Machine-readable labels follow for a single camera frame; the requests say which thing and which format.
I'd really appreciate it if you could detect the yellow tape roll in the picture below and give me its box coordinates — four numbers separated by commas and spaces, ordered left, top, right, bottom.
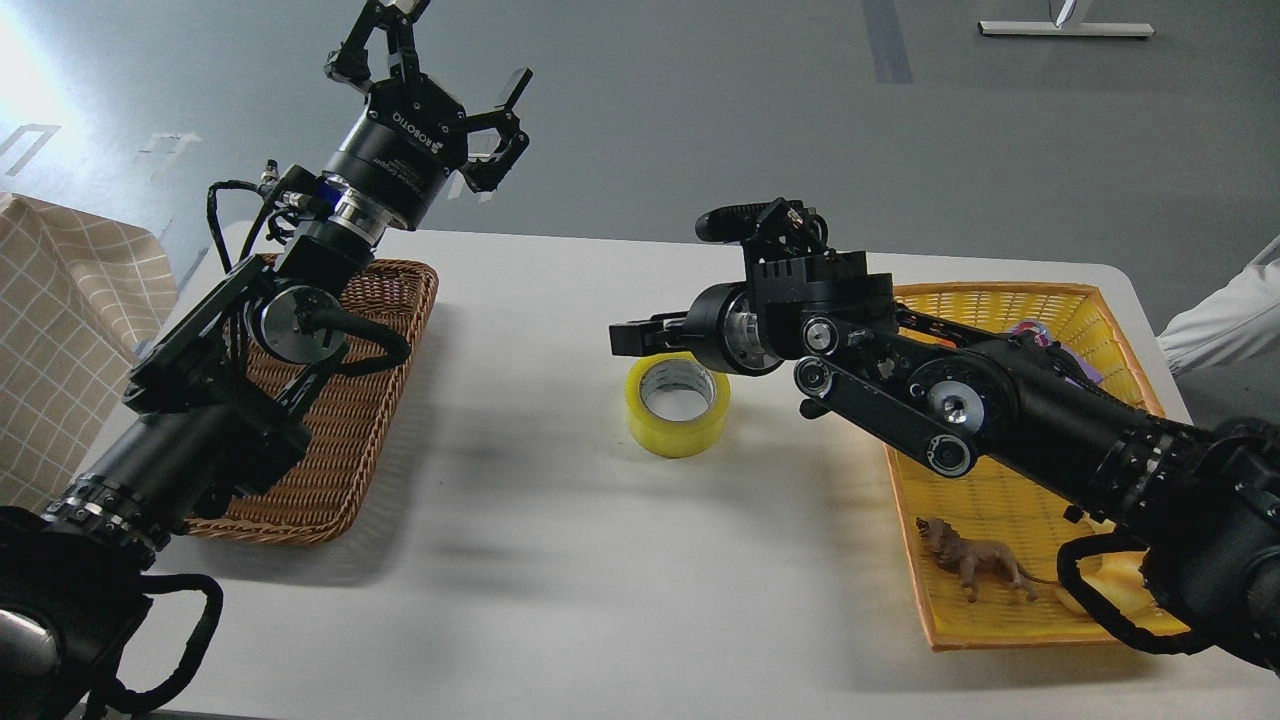
623, 352, 731, 459

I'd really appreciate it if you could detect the white sleeved forearm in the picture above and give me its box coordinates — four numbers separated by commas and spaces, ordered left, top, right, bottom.
1157, 237, 1279, 377

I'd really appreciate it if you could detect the brown toy lion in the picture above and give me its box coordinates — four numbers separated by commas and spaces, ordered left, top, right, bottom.
914, 518, 1061, 603

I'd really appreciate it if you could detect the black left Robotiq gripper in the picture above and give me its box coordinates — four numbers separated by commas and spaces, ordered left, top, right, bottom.
323, 0, 534, 233

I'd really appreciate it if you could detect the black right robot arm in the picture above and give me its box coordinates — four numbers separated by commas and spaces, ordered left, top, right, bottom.
609, 199, 1279, 670

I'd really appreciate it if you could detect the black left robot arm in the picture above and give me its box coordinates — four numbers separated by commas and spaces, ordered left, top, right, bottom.
3, 1, 532, 719

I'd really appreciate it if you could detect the yellow plastic basket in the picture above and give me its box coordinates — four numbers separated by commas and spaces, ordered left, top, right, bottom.
886, 281, 1164, 652

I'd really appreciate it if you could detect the purple sponge block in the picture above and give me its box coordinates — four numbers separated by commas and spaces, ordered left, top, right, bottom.
1057, 343, 1102, 387

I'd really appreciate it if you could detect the yellow toy croissant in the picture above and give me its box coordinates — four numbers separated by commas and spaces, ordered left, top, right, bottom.
1082, 551, 1155, 618

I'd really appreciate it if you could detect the white metal stand base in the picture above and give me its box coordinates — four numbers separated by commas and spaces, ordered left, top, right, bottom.
977, 1, 1156, 40

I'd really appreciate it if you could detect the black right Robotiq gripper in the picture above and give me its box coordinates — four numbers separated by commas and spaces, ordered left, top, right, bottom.
609, 283, 783, 377

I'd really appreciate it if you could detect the brown wicker basket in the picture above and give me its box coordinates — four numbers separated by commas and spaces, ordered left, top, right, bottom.
188, 259, 439, 546

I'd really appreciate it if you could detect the beige checkered cloth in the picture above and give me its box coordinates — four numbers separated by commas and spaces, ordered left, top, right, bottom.
1, 193, 177, 511

